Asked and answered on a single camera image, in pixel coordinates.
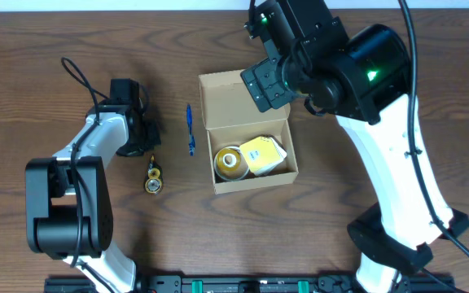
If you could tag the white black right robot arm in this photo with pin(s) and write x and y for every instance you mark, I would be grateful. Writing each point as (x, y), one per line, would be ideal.
(364, 81)

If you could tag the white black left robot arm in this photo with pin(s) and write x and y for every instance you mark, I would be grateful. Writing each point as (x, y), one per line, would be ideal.
(68, 208)

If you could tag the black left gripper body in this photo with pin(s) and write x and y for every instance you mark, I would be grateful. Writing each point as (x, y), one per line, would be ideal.
(149, 136)

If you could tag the small yellow tape roll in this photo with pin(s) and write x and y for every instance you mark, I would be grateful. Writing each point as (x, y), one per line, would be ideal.
(228, 159)

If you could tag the large clear tape roll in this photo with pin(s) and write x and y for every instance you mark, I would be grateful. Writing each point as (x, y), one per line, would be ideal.
(238, 175)

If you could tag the blue ballpoint pen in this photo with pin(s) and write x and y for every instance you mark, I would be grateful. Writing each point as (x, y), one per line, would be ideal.
(189, 120)

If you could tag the open cardboard box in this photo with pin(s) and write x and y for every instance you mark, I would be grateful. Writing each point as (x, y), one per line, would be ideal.
(231, 118)

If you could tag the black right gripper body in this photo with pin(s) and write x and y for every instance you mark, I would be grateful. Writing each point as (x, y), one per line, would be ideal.
(268, 87)

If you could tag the yellow sticky note pad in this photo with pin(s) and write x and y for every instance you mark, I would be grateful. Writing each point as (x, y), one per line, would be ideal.
(262, 154)

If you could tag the black rail with mounts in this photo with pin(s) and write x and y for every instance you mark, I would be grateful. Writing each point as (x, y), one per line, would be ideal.
(174, 284)

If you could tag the yellow black correction tape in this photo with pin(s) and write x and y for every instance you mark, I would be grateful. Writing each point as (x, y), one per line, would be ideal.
(153, 181)

